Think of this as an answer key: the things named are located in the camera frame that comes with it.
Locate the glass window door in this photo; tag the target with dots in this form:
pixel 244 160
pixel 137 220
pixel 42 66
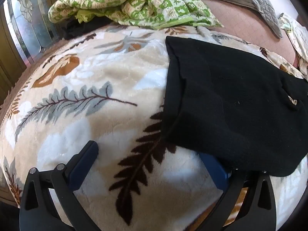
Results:
pixel 29 26

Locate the cream floral pillow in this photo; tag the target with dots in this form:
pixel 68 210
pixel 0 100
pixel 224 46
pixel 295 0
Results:
pixel 298 36

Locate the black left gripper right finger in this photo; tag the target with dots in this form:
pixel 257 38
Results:
pixel 247 201

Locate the pink bed sheet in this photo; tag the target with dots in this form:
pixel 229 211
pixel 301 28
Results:
pixel 248 24

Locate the cream leaf-pattern fleece blanket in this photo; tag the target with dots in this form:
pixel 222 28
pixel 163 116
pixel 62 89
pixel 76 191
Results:
pixel 108 86

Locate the green patterned quilt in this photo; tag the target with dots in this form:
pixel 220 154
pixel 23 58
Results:
pixel 154 14

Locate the black pants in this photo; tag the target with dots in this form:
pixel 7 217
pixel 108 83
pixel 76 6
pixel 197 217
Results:
pixel 235 106

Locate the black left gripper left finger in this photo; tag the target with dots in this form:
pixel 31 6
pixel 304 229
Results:
pixel 37 209

